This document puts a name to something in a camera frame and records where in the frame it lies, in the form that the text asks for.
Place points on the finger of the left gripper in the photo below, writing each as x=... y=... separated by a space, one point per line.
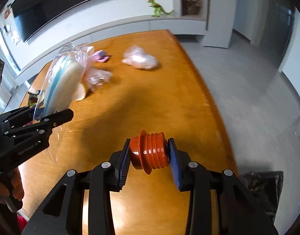
x=22 y=115
x=46 y=123

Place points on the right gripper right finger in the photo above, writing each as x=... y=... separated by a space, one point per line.
x=238 y=212

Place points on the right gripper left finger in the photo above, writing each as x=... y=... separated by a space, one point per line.
x=61 y=212

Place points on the orange screw lid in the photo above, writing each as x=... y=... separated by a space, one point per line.
x=149 y=151

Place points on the black trash bag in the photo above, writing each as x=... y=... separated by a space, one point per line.
x=266 y=188

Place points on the dark green snack wrapper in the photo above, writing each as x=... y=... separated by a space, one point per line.
x=33 y=98

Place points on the small crumpled clear bag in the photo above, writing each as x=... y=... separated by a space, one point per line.
x=136 y=57

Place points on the green toy dinosaur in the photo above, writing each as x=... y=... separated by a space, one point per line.
x=158 y=10

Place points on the white low tv cabinet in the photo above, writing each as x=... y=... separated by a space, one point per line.
x=105 y=35

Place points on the dried flower pot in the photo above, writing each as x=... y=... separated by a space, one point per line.
x=191 y=7

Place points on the black wall television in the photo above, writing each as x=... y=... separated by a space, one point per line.
x=49 y=4

